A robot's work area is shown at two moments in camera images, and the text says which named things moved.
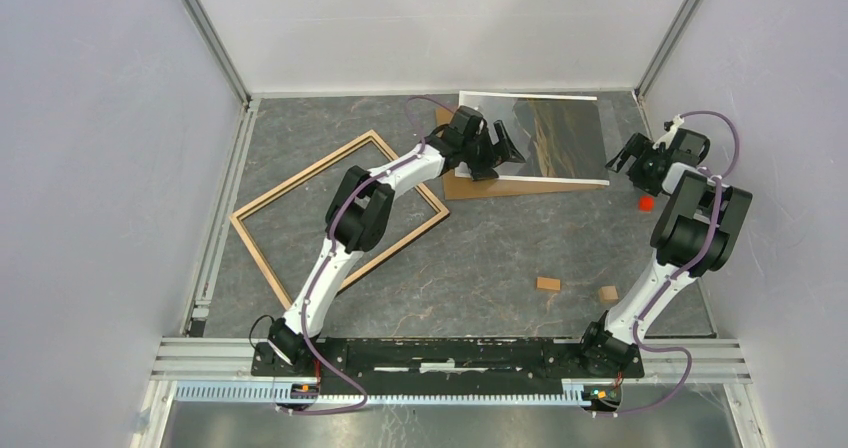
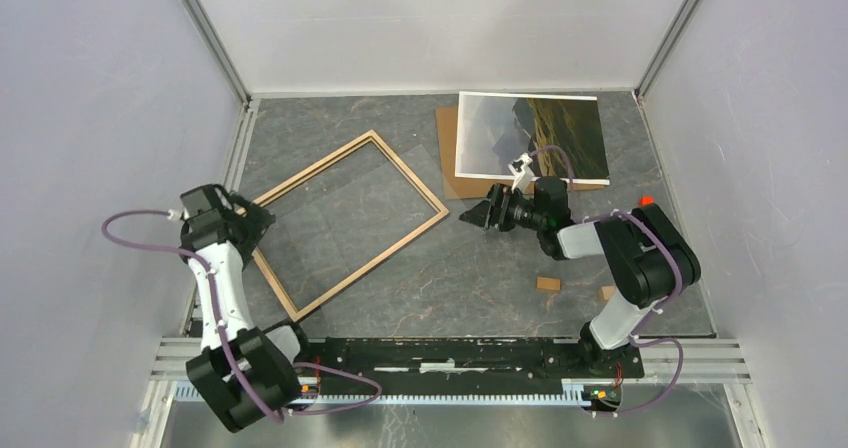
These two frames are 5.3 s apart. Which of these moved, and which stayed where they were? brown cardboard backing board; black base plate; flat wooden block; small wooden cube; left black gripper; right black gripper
Moved: left black gripper; right black gripper
Stayed: flat wooden block; black base plate; brown cardboard backing board; small wooden cube
